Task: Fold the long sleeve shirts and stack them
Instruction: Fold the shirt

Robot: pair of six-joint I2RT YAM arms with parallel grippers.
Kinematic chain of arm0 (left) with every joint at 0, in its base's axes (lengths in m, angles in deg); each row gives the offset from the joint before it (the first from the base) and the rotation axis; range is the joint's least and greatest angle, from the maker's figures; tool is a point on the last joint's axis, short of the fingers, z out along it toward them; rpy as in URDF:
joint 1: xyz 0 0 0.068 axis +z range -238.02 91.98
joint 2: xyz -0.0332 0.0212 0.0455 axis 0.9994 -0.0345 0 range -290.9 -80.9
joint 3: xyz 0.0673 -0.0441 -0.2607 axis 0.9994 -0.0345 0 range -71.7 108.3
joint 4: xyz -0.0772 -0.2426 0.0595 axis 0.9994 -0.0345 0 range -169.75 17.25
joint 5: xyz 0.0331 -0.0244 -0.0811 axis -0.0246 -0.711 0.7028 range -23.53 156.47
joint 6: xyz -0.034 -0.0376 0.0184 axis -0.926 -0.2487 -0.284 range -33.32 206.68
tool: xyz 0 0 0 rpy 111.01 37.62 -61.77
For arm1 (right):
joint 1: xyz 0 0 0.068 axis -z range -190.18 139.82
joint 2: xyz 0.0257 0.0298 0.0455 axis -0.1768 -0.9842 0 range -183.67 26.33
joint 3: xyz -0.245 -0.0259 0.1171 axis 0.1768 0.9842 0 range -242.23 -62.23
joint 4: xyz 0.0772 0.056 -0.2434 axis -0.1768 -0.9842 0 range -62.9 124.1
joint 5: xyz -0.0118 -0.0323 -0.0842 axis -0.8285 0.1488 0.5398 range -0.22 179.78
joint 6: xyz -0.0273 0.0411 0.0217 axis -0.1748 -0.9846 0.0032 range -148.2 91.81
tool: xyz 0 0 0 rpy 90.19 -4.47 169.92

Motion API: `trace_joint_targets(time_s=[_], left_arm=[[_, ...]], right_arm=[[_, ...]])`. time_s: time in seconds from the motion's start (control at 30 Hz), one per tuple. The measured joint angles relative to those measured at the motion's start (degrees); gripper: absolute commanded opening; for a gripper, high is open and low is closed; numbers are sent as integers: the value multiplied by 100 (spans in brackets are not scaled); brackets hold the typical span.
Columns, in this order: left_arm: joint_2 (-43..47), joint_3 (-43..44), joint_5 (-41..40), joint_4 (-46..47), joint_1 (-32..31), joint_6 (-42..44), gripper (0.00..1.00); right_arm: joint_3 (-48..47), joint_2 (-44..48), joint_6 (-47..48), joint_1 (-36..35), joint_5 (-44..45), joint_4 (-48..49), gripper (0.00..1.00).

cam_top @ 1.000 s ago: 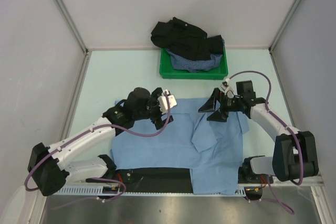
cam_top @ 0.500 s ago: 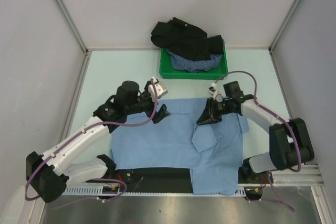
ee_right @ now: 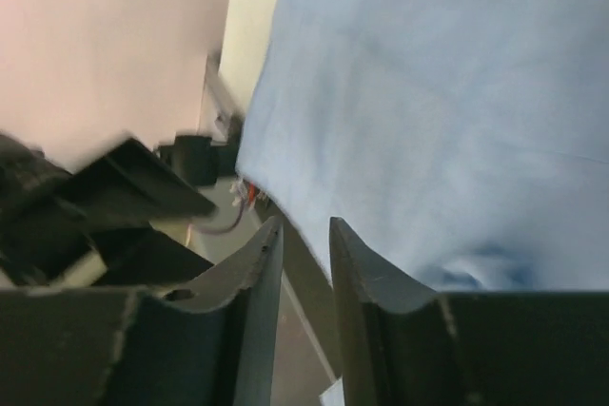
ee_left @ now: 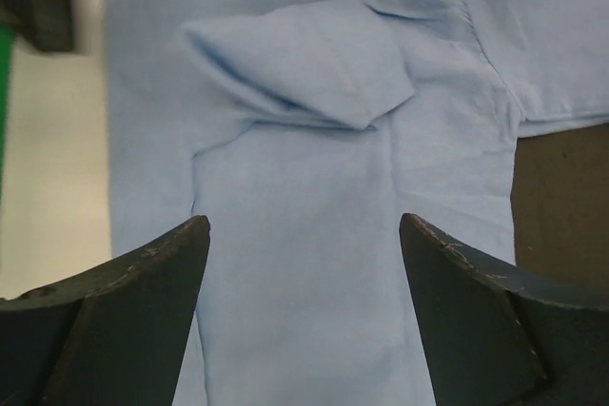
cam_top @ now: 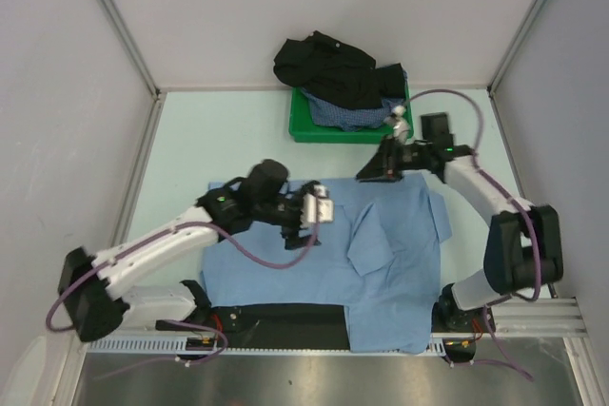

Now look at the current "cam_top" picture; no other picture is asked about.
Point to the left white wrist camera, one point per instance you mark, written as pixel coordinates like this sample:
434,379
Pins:
317,207

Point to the aluminium frame rail front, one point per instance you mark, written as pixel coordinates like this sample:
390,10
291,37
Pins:
537,315

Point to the aluminium corner post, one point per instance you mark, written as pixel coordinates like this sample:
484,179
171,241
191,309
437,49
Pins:
525,27
127,41

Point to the light blue long sleeve shirt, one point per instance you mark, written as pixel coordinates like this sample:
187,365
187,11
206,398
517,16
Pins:
380,259

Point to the left aluminium corner post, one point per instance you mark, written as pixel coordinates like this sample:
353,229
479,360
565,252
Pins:
127,41

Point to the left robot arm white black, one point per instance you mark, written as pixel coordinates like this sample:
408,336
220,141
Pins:
100,291

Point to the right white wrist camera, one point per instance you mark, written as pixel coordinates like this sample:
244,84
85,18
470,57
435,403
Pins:
400,127

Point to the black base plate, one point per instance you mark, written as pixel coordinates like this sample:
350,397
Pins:
320,327

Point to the black long sleeve shirt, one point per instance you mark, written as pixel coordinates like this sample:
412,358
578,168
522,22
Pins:
337,73

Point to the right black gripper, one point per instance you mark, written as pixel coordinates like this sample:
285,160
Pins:
383,166

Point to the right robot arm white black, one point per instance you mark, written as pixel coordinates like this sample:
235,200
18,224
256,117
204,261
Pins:
523,248

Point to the dark blue checked shirt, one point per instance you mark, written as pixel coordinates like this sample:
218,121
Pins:
326,114

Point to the right aluminium corner post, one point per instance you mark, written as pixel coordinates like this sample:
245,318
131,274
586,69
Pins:
525,27

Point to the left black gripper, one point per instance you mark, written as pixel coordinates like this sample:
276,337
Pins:
288,232

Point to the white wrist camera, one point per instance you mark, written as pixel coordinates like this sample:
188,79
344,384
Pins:
400,127
317,207

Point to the green plastic bin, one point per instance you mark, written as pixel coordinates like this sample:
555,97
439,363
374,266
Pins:
302,129

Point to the white slotted cable duct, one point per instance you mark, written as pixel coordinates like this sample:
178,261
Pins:
139,344

